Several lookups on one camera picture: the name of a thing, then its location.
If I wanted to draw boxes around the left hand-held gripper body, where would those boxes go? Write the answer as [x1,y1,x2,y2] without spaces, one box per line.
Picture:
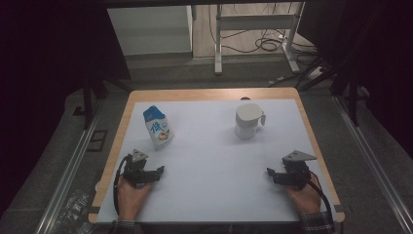
[122,148,154,189]

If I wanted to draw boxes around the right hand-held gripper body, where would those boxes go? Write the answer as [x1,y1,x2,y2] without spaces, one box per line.
[280,149,318,191]

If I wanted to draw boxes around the blue and white milk pouch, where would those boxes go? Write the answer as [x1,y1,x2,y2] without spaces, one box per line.
[142,104,174,151]

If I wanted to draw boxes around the person's left hand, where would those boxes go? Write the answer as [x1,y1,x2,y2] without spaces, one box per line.
[116,176,154,222]

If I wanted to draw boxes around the person's right hand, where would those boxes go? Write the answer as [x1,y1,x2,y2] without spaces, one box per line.
[285,174,322,216]

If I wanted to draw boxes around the clear plastic bag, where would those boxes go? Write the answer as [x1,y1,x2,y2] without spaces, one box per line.
[51,190,95,234]

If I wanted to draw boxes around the black stand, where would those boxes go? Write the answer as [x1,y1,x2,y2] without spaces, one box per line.
[297,56,362,128]
[72,75,131,131]

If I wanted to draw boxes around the wooden table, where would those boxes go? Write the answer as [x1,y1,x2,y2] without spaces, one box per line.
[88,87,346,225]

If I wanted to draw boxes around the white power strip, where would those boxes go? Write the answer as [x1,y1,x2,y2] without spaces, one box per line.
[306,65,324,81]

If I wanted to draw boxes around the white cabinet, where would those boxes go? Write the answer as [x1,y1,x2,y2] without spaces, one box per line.
[106,5,194,57]

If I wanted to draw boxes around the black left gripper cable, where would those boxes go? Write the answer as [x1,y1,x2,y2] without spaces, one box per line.
[112,155,131,216]

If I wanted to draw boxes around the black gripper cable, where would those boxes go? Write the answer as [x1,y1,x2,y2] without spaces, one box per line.
[112,155,131,216]
[304,170,336,230]

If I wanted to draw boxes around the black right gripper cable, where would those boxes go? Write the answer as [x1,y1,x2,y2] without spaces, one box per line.
[304,170,336,230]

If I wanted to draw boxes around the black floor frame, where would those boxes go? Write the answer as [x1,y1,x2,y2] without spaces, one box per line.
[86,129,109,153]

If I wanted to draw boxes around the aluminium rail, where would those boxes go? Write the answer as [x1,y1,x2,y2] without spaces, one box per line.
[34,99,105,234]
[333,95,413,234]

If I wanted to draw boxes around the black floor cables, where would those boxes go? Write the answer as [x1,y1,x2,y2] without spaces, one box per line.
[222,28,319,57]

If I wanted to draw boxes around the white metal desk frame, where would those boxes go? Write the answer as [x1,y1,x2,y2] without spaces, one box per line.
[213,2,306,76]

